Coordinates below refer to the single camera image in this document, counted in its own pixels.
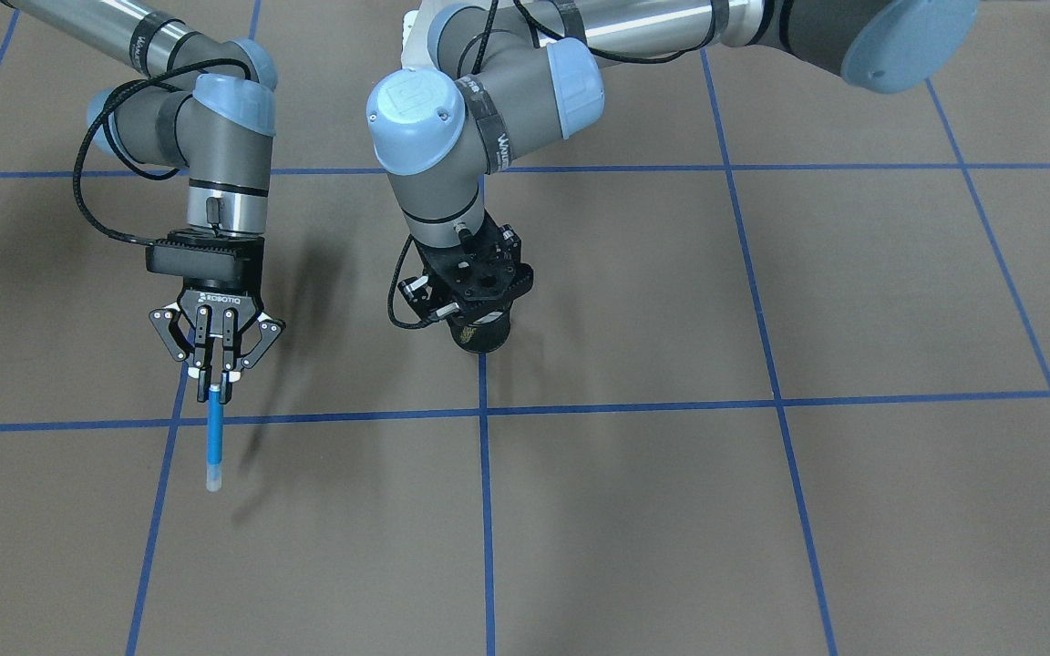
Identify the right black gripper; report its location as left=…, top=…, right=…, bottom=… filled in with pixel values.
left=149, top=285, right=286, bottom=405

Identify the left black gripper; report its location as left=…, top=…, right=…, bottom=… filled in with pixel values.
left=466, top=211, right=522, bottom=272

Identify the black mesh pen cup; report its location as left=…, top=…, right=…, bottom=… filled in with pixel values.
left=448, top=306, right=511, bottom=354

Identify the blue marker pen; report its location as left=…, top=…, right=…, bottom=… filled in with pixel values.
left=205, top=384, right=224, bottom=493

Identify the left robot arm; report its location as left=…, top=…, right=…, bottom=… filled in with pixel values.
left=365, top=1, right=980, bottom=250

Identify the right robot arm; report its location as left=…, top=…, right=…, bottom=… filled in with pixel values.
left=11, top=1, right=284, bottom=405

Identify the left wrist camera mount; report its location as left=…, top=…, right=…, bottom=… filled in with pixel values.
left=396, top=240, right=534, bottom=323

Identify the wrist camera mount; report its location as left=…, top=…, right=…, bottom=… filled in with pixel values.
left=396, top=240, right=534, bottom=323
left=145, top=229, right=265, bottom=294

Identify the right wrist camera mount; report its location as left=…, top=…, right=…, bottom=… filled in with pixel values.
left=145, top=229, right=265, bottom=294

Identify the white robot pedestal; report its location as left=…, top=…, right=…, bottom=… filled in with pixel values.
left=400, top=10, right=426, bottom=70

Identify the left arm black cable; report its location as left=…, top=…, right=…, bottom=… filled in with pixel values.
left=386, top=0, right=581, bottom=331

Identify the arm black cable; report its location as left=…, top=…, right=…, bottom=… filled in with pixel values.
left=386, top=0, right=581, bottom=331
left=74, top=58, right=252, bottom=247

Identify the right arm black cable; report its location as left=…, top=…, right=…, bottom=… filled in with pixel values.
left=74, top=58, right=252, bottom=247

